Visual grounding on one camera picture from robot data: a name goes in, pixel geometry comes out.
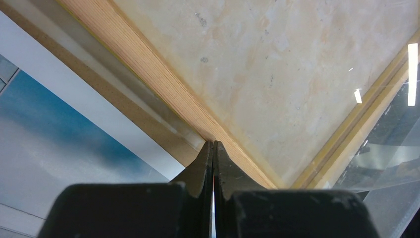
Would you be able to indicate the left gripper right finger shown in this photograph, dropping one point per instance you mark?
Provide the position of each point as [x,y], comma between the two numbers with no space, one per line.
[245,209]

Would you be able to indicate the building and sky photo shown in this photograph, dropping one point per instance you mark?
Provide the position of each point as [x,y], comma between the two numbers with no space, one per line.
[55,131]

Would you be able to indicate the yellow wooden photo frame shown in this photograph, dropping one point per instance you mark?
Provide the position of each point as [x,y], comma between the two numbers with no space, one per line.
[118,34]

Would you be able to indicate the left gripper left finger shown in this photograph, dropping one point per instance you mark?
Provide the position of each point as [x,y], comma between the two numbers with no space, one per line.
[180,208]

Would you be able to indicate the clear plastic sheet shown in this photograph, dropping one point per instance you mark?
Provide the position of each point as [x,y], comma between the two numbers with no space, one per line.
[302,85]

